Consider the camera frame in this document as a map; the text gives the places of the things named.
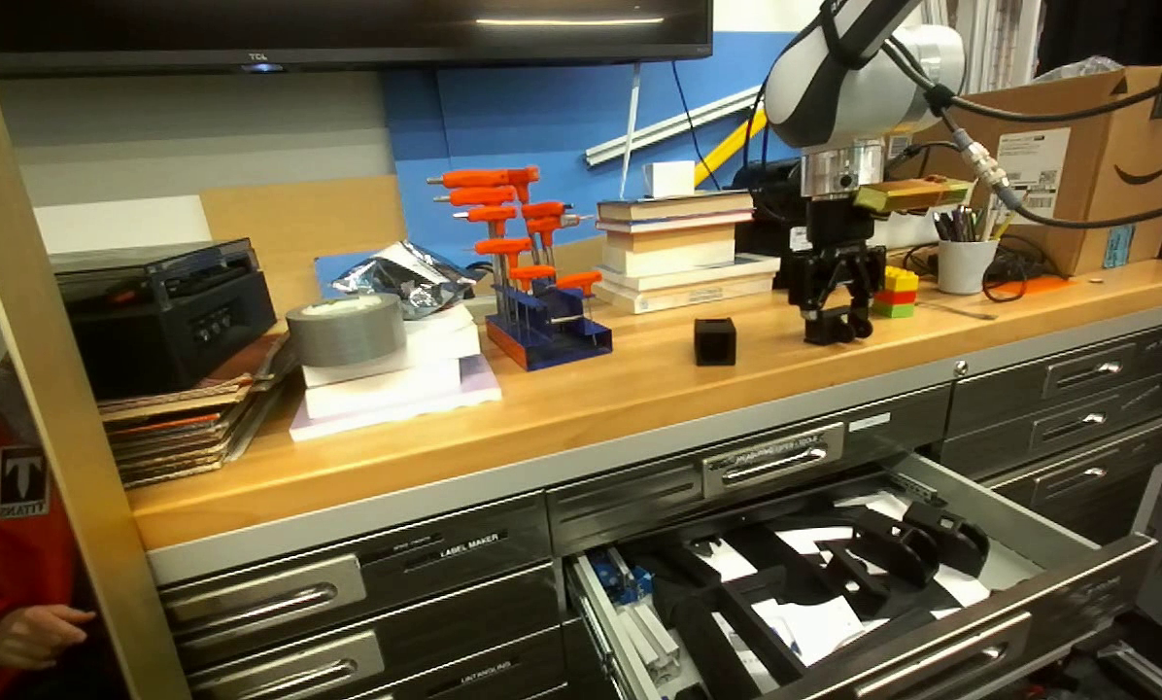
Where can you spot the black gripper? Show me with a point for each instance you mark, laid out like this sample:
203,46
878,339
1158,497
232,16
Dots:
835,253

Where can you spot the small black cube object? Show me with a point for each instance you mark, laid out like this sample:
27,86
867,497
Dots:
712,339

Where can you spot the black metal drawer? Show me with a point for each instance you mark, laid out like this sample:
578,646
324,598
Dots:
1051,588

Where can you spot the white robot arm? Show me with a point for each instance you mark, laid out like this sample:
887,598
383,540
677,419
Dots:
833,95

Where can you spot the colourful toy block stack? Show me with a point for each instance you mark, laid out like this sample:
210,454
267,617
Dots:
899,292

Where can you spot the white pen cup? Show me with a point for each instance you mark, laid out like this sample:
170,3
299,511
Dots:
962,266

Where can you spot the stack of books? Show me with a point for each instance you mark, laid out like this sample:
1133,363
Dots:
661,253

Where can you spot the cardboard box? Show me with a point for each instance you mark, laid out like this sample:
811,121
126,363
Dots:
1085,162

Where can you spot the white paper stack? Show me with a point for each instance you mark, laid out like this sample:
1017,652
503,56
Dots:
435,372

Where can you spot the black case on left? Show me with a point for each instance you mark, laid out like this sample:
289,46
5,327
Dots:
163,318

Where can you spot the person in red shirt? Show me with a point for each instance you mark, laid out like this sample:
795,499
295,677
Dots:
41,575

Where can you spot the orange handled hex key set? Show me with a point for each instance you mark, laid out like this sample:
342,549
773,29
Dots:
540,311

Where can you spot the grey duct tape roll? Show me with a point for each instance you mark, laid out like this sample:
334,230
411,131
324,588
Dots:
346,332

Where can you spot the wall mounted monitor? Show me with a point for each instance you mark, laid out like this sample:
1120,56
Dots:
135,37

